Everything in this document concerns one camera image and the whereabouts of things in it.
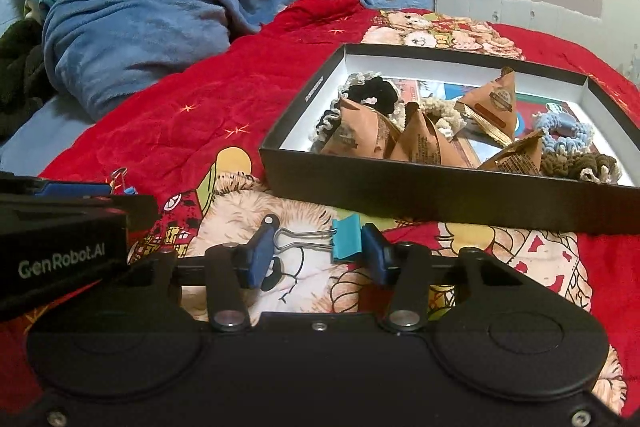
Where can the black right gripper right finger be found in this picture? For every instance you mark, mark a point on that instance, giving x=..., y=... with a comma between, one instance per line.
x=406, y=268

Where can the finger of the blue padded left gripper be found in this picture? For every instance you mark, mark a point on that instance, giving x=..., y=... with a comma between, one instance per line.
x=11, y=184

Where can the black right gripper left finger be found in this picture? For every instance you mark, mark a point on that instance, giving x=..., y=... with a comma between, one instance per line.
x=230, y=269

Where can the teal binder clip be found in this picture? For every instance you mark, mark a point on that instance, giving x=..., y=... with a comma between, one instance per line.
x=342, y=240

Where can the brown paper pyramid packet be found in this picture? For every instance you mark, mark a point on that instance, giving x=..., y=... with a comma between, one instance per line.
x=422, y=143
x=522, y=157
x=362, y=132
x=493, y=107

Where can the cream crochet scrunchie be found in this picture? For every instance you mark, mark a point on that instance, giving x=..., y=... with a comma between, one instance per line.
x=443, y=114

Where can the black crochet scrunchie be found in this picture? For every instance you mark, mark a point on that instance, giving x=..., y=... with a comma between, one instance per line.
x=366, y=88

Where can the light blue crochet scrunchie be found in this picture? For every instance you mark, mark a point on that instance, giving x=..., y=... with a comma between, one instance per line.
x=562, y=133

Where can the brown crochet scrunchie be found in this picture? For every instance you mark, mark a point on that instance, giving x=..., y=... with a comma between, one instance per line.
x=591, y=167

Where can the blue binder clip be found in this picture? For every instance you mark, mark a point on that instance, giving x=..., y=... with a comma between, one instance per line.
x=118, y=183

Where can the black shallow cardboard box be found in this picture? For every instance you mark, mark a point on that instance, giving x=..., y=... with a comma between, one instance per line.
x=385, y=188

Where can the red embroidered bedspread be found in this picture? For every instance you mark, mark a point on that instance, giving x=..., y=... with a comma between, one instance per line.
x=192, y=141

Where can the colourful printed book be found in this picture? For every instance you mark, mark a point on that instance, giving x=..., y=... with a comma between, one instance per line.
x=473, y=143

